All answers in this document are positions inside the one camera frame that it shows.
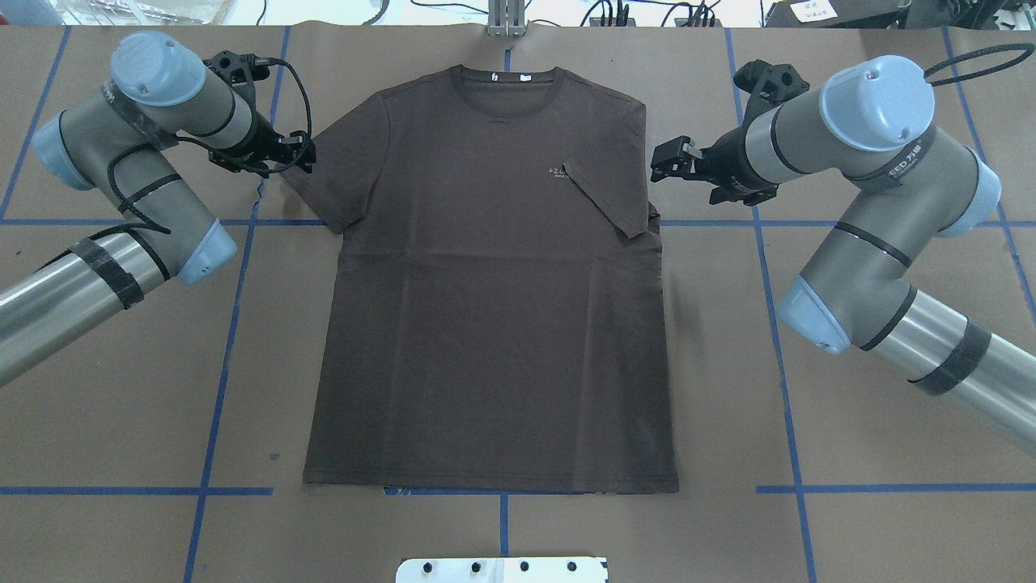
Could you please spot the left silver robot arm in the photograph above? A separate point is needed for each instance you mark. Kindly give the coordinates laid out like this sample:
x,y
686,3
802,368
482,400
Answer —
x,y
160,94

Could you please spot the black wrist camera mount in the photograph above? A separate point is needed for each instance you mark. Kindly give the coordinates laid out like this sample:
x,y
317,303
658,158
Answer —
x,y
770,84
238,70

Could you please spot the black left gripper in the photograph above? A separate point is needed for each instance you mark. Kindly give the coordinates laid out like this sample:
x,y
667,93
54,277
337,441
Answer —
x,y
261,140

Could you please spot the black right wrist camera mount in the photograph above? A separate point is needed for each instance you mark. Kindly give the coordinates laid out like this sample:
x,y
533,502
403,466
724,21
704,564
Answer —
x,y
770,84

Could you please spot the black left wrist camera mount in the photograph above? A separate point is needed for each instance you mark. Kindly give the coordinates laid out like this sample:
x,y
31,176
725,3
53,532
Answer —
x,y
238,70

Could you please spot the dark brown t-shirt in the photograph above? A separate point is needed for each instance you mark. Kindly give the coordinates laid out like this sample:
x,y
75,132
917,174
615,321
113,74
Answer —
x,y
497,318

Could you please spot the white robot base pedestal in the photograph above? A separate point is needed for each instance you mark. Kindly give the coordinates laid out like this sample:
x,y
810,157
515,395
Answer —
x,y
505,569

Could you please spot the aluminium frame post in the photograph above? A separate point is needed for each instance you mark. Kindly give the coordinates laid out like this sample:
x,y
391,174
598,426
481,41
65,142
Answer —
x,y
506,18

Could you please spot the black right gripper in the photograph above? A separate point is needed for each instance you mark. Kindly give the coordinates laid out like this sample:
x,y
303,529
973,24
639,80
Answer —
x,y
729,166

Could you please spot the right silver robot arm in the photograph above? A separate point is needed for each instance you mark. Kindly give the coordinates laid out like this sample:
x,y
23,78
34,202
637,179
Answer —
x,y
874,124

